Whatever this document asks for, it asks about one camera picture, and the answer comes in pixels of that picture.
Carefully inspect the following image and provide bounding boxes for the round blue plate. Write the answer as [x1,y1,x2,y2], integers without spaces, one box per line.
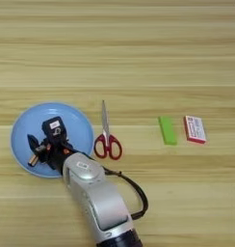
[10,101,95,179]

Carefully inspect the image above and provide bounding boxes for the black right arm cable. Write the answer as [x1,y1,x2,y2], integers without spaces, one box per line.
[102,166,149,221]

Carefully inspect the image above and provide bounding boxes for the red handled scissors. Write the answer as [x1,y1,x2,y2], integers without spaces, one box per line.
[92,99,123,161]

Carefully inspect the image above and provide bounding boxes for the red white card box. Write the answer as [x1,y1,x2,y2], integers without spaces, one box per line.
[183,115,208,145]

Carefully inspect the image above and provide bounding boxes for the green rectangular block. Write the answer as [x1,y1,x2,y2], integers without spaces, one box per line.
[157,115,178,147]

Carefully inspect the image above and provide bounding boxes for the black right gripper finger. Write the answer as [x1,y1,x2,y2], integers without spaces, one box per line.
[26,133,44,154]

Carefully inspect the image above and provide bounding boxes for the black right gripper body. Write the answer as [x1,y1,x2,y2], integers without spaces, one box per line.
[35,137,79,172]

